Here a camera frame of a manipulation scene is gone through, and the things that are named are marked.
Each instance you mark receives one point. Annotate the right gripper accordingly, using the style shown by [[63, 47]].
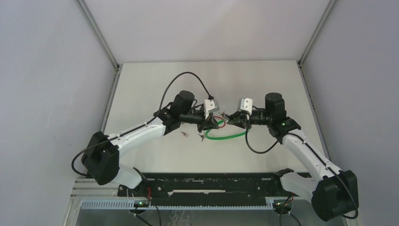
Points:
[[241, 120]]

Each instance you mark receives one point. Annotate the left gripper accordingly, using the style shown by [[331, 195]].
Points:
[[209, 123]]

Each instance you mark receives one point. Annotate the green cable lock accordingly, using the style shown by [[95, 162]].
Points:
[[224, 137]]

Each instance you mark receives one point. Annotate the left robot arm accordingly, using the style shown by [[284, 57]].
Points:
[[102, 156]]

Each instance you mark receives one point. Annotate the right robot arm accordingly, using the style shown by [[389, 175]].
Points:
[[331, 191]]

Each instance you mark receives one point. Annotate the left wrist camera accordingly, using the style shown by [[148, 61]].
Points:
[[210, 106]]

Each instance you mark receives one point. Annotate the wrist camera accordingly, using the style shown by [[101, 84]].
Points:
[[245, 105], [210, 106]]

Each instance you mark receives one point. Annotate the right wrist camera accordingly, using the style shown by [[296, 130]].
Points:
[[245, 105]]

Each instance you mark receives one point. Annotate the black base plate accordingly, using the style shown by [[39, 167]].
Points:
[[207, 188]]

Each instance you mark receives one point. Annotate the white cable duct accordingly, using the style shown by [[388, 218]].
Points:
[[145, 205]]

